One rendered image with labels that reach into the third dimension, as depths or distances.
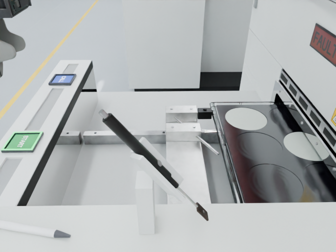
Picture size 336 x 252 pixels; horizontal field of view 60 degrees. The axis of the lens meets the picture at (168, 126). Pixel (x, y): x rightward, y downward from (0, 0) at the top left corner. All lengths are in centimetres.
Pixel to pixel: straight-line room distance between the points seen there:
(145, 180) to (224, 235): 13
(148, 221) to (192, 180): 22
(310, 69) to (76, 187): 57
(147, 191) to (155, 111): 58
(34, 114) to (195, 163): 36
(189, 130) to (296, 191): 25
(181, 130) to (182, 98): 31
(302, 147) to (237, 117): 16
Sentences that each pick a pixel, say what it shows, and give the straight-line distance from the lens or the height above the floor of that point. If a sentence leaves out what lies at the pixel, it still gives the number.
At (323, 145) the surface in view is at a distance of 64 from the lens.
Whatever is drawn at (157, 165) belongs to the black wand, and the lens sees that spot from 32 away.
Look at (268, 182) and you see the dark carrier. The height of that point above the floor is 90.
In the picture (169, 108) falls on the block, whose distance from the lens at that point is 74.
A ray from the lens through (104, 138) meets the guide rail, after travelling 77.
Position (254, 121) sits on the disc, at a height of 90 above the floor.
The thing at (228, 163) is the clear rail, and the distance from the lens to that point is 59.
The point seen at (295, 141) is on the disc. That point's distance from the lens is 70.
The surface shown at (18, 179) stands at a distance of 53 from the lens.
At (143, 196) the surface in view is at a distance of 34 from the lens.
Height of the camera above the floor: 129
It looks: 35 degrees down
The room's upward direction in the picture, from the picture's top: straight up
